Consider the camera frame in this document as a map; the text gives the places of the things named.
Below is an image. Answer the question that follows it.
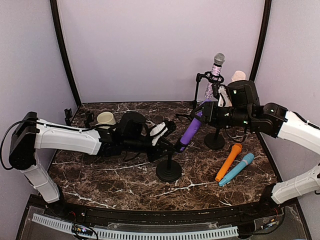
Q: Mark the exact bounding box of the black round-base orange mic stand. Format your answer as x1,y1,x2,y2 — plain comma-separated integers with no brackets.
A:
64,108,73,126

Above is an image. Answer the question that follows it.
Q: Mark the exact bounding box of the black round-base pink mic stand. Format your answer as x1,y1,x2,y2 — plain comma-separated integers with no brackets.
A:
204,128,225,150

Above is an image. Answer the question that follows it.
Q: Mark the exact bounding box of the blue toy microphone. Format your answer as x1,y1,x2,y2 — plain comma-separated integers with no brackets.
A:
218,153,255,187

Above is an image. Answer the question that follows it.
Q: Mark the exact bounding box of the orange toy microphone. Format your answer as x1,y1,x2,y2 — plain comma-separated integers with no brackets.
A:
215,143,243,182

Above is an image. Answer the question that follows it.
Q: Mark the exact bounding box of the black tripod mic stand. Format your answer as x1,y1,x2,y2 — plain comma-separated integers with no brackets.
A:
192,71,225,109

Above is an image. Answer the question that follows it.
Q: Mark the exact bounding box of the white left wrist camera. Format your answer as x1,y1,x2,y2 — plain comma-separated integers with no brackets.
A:
150,120,177,146

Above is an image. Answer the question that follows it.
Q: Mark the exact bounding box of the black round-base purple mic stand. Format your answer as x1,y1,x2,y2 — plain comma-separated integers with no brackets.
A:
155,143,182,183

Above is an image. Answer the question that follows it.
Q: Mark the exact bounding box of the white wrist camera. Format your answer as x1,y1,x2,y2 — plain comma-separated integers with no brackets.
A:
212,83,232,107
150,120,177,146

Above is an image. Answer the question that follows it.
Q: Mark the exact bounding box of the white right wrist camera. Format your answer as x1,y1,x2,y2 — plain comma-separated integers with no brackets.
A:
212,83,232,107

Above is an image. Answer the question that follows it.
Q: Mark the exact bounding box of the black front frame rail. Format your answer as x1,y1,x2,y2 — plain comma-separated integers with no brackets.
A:
24,194,296,231

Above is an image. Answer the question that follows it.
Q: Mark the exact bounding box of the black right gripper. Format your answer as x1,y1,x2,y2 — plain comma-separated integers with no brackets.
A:
192,99,253,128

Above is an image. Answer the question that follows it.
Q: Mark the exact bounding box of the black left corner post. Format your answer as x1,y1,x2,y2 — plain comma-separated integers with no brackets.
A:
49,0,82,108

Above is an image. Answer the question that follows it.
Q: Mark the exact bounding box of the silver glitter microphone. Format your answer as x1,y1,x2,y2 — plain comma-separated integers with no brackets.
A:
204,52,226,100

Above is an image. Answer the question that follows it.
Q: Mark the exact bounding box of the white slotted cable duct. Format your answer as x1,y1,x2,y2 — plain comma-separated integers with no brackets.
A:
31,213,239,240

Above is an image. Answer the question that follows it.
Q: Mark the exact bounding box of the black corner post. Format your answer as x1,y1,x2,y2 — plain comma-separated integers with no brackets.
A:
49,0,82,108
248,0,273,82

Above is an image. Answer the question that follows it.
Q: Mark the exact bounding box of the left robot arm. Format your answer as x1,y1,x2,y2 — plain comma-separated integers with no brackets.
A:
4,111,182,218

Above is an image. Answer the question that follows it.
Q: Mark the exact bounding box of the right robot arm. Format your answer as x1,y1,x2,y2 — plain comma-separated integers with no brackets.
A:
176,80,320,217

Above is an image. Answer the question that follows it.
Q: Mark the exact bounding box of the black round-base blue mic stand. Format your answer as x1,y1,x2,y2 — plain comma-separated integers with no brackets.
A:
84,111,95,129

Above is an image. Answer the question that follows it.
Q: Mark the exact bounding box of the black right corner post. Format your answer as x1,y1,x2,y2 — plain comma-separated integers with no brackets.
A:
248,0,273,82

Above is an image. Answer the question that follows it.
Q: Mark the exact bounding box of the pink toy microphone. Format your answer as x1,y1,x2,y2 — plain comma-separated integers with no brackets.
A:
231,70,247,82

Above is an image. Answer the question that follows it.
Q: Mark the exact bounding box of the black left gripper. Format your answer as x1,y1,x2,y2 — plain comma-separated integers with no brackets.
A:
123,133,175,163

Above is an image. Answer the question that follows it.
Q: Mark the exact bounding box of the cream ceramic mug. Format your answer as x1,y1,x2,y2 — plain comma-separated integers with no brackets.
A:
96,111,116,129

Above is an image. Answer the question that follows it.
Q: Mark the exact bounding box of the purple toy microphone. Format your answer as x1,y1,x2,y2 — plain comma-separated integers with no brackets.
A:
175,99,212,153

